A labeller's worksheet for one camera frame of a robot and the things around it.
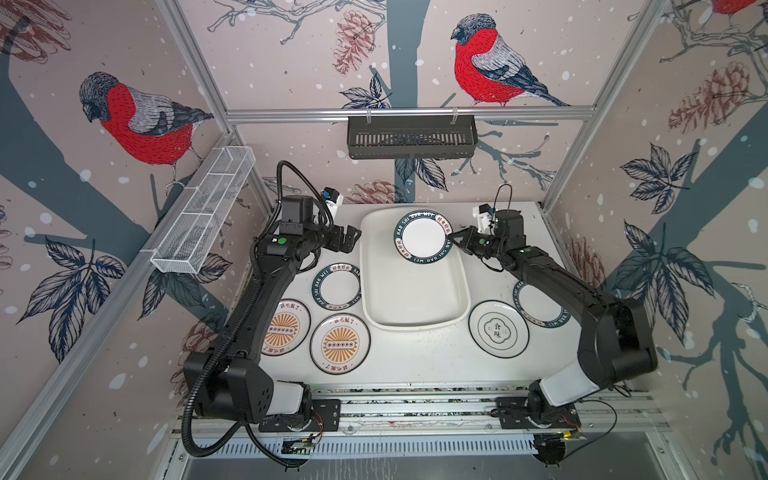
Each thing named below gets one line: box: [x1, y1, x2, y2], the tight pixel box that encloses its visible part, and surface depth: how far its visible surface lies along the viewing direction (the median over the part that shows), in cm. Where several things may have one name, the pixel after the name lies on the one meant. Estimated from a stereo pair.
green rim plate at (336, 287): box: [311, 263, 362, 312], surface depth 100 cm
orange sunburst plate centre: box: [309, 313, 371, 376], surface depth 87 cm
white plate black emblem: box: [468, 299, 531, 359], surface depth 90 cm
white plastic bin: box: [360, 206, 471, 330], surface depth 99 cm
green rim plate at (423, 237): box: [393, 209, 453, 265], surface depth 90 cm
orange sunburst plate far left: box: [261, 298, 311, 357], surface depth 90 cm
